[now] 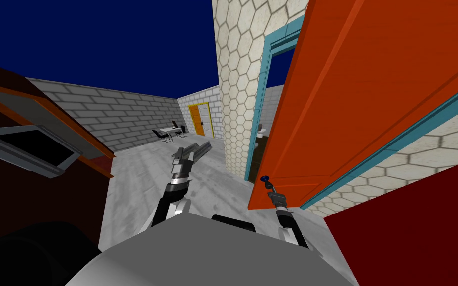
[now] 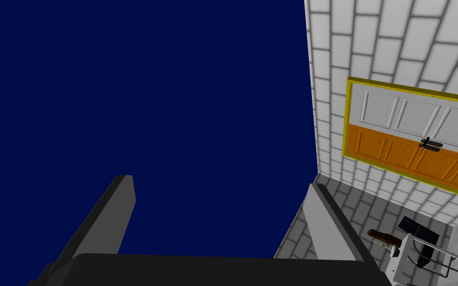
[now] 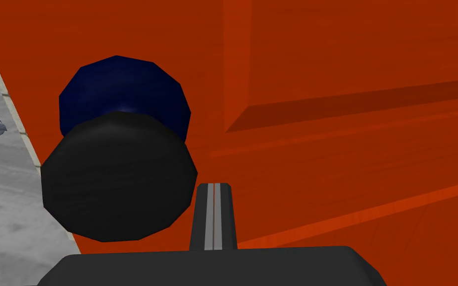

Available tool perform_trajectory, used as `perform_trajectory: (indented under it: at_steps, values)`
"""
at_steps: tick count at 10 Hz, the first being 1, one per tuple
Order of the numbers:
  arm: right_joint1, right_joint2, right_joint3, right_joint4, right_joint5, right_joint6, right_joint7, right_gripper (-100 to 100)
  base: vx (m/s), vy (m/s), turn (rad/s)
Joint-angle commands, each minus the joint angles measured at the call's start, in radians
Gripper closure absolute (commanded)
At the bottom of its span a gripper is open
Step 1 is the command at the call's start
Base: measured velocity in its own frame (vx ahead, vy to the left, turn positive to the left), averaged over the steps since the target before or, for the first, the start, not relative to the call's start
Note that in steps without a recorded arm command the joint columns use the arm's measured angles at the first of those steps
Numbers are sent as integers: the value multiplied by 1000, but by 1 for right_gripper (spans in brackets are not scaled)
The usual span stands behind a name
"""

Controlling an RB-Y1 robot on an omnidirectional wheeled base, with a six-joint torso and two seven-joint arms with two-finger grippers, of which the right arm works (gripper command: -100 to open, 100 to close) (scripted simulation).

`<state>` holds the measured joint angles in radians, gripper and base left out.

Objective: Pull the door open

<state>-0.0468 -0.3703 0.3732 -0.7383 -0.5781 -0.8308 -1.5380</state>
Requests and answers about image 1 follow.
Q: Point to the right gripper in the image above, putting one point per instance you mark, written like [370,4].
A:
[273,190]

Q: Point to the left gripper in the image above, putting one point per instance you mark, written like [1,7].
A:
[181,161]

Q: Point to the dark blue door knob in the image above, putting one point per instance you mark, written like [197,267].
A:
[265,178]

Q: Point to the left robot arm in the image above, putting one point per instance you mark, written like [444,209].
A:
[168,200]

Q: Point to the black chair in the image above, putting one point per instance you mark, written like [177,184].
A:
[180,129]
[160,134]

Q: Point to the orange and white double door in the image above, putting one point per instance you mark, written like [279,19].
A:
[200,119]

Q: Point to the white table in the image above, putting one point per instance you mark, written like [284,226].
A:
[170,129]

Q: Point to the white toilet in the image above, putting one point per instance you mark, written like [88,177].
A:
[259,133]

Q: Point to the orange door leaf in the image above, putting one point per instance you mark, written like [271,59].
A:
[352,99]

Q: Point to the orange framed window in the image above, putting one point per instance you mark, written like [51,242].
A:
[60,123]

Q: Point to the grey framed black screen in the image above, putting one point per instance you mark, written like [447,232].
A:
[30,149]

